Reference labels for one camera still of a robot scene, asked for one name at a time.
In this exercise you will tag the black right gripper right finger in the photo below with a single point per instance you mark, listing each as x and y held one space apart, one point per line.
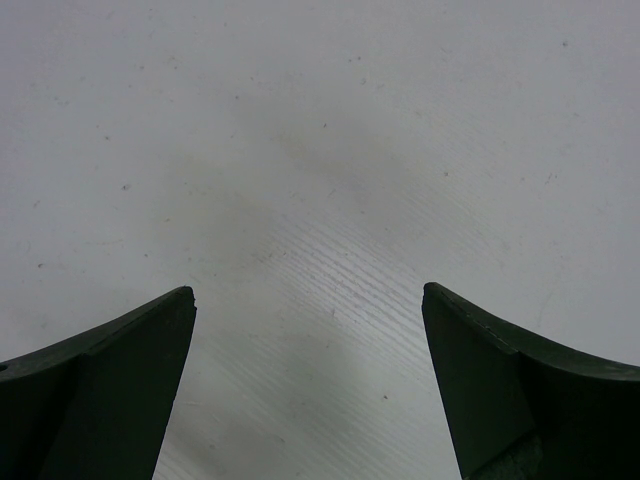
521 406

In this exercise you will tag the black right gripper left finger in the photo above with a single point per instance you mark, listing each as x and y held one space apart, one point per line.
97 405

